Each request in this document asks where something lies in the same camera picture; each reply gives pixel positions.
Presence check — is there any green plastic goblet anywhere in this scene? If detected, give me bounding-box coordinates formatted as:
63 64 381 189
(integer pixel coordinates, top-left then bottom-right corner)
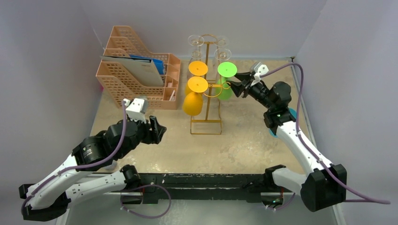
216 61 237 100

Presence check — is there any yellow plastic goblet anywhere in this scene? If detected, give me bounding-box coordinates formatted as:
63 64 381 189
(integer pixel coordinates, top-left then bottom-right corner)
184 60 208 96
182 76 208 116

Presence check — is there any blue plastic goblet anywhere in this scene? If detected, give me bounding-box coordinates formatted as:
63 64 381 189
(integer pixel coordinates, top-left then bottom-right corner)
268 107 298 137

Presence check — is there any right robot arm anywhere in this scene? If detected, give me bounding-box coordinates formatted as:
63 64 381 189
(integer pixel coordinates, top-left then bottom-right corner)
227 72 347 212

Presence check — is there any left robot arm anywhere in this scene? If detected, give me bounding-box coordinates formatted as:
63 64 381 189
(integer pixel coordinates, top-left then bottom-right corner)
19 116 167 222

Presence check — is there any small clear plastic cup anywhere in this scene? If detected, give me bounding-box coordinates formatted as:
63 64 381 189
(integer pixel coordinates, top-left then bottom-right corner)
103 161 117 171

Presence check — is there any peach plastic file organizer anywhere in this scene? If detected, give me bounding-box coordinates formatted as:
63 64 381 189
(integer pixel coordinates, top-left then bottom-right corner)
96 26 181 110

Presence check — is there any grey paper folder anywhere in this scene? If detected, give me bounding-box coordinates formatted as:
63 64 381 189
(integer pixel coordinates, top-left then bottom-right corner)
101 55 166 87

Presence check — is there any blue folder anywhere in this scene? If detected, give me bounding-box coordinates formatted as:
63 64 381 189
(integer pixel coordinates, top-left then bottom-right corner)
129 55 165 76

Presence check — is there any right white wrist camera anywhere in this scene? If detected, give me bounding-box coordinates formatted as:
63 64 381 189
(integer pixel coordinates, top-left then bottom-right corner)
250 62 269 87

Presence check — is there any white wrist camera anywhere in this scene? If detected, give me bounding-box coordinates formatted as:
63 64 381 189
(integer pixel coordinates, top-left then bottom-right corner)
250 62 269 87
123 97 148 124

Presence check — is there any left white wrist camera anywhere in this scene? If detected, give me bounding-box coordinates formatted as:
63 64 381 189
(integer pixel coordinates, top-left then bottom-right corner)
123 97 148 124

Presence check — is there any gold wire wine glass rack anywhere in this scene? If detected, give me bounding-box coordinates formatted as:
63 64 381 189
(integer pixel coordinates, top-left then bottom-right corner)
190 34 222 135

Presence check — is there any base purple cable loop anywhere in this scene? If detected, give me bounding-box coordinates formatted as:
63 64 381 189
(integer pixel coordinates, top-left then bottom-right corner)
120 183 172 218

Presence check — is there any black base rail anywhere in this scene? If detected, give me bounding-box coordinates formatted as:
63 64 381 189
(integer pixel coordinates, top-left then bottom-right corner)
123 173 291 204

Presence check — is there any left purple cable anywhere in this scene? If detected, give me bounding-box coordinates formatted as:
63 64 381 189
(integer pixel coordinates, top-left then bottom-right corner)
21 101 129 215

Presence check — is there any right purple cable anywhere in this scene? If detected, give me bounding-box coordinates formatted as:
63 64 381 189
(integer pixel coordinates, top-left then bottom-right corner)
260 63 391 205

